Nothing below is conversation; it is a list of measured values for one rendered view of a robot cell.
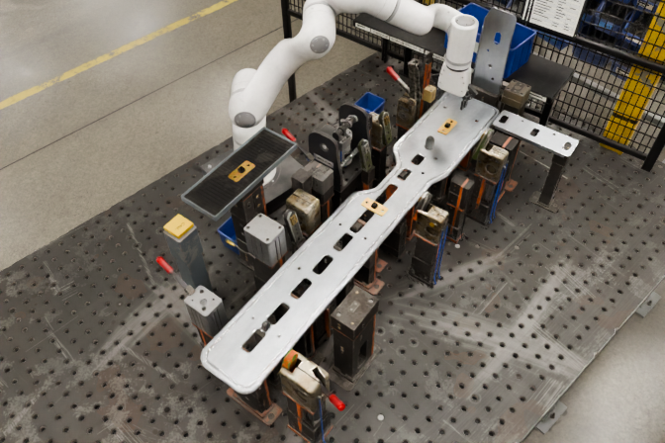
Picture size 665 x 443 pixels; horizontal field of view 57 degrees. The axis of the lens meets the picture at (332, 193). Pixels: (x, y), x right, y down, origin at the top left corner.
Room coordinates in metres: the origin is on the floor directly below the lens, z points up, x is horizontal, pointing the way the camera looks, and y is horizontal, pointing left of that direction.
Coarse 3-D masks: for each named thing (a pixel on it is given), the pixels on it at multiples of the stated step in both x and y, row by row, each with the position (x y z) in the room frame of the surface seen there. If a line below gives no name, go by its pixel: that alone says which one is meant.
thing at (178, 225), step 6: (180, 216) 1.10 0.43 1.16; (168, 222) 1.08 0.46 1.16; (174, 222) 1.08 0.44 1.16; (180, 222) 1.08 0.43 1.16; (186, 222) 1.08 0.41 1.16; (192, 222) 1.08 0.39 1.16; (168, 228) 1.06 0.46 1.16; (174, 228) 1.06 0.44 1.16; (180, 228) 1.06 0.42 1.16; (186, 228) 1.06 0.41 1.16; (174, 234) 1.04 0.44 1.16; (180, 234) 1.04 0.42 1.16
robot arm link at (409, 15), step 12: (408, 0) 1.61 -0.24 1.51; (396, 12) 1.58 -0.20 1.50; (408, 12) 1.58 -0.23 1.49; (420, 12) 1.60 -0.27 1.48; (432, 12) 1.62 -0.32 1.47; (444, 12) 1.70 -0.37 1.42; (456, 12) 1.71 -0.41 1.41; (396, 24) 1.58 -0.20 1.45; (408, 24) 1.58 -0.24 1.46; (420, 24) 1.58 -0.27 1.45; (432, 24) 1.60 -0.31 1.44; (444, 24) 1.70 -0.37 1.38
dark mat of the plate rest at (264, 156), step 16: (256, 144) 1.39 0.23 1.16; (272, 144) 1.38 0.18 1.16; (288, 144) 1.38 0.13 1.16; (240, 160) 1.32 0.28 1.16; (256, 160) 1.32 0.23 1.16; (272, 160) 1.31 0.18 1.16; (208, 176) 1.25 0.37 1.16; (224, 176) 1.25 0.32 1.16; (256, 176) 1.25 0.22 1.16; (192, 192) 1.19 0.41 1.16; (208, 192) 1.19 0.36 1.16; (224, 192) 1.19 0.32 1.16; (240, 192) 1.19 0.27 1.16; (208, 208) 1.13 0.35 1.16
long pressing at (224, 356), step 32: (448, 96) 1.79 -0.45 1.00; (416, 128) 1.62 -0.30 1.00; (480, 128) 1.61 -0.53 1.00; (448, 160) 1.45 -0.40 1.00; (416, 192) 1.31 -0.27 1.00; (352, 224) 1.19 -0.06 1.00; (384, 224) 1.18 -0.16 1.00; (320, 256) 1.07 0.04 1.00; (352, 256) 1.06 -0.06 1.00; (288, 288) 0.96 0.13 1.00; (320, 288) 0.96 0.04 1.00; (256, 320) 0.86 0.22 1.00; (288, 320) 0.85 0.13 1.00; (224, 352) 0.76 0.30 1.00; (256, 352) 0.76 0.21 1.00; (256, 384) 0.67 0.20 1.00
